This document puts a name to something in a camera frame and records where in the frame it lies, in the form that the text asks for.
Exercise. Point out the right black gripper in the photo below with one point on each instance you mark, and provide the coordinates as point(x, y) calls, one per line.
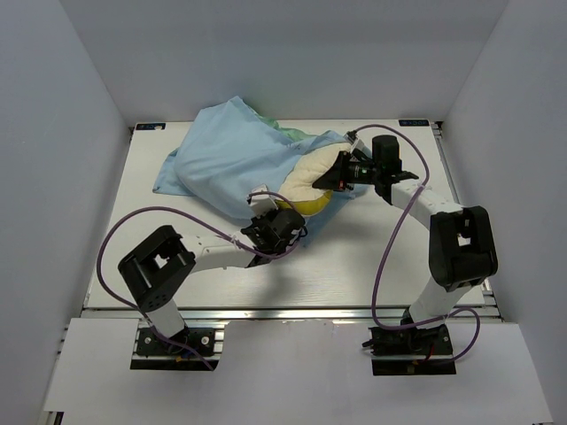
point(338, 176)

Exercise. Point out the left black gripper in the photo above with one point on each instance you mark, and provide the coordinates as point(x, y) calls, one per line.
point(258, 220)

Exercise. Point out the cream yellow-edged pillow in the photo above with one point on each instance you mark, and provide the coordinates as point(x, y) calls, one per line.
point(298, 188)

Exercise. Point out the light blue pillowcase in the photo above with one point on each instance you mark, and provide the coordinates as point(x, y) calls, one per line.
point(230, 149)

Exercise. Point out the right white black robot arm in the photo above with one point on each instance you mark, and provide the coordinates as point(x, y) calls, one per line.
point(461, 250)

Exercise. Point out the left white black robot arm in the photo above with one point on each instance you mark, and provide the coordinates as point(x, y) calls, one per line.
point(160, 264)

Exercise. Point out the right blue corner label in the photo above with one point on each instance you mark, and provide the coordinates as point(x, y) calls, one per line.
point(414, 123)

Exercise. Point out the blue corner label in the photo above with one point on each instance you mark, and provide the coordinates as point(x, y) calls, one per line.
point(150, 126)
point(414, 123)

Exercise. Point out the left blue corner label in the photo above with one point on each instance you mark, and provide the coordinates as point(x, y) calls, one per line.
point(150, 126)

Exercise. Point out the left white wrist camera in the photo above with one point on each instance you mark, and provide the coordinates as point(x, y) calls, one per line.
point(260, 201)

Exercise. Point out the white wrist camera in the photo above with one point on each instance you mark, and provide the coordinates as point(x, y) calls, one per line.
point(260, 201)
point(357, 145)

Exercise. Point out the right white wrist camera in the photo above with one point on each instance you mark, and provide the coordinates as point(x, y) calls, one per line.
point(357, 145)

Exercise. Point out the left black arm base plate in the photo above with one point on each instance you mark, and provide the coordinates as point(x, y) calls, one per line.
point(153, 354)

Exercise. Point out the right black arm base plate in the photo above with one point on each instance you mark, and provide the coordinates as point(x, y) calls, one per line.
point(410, 352)

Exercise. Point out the aluminium table front rail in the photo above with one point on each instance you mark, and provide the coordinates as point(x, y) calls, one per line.
point(389, 315)

